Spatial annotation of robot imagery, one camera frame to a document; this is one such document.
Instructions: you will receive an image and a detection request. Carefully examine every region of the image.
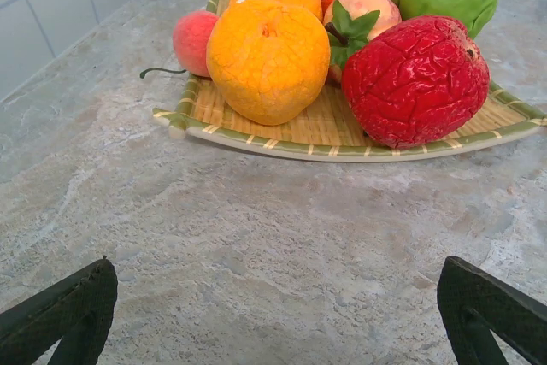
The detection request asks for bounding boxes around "red wrinkled apple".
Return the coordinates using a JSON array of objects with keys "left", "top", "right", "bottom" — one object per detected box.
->
[{"left": 340, "top": 14, "right": 491, "bottom": 150}]

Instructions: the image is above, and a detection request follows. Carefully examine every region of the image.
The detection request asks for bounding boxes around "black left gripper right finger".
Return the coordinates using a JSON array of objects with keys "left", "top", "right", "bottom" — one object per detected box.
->
[{"left": 437, "top": 256, "right": 547, "bottom": 365}]

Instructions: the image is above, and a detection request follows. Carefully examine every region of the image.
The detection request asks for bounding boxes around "woven bamboo tray green rim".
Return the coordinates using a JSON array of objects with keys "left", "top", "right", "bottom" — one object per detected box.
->
[{"left": 152, "top": 0, "right": 547, "bottom": 164}]

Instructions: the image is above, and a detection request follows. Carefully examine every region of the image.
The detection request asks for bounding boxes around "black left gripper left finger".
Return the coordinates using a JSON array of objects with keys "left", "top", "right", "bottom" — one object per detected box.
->
[{"left": 0, "top": 256, "right": 119, "bottom": 365}]

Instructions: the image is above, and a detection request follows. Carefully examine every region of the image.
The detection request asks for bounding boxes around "small pink peach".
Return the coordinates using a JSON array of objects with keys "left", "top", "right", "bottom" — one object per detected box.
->
[{"left": 139, "top": 9, "right": 221, "bottom": 79}]

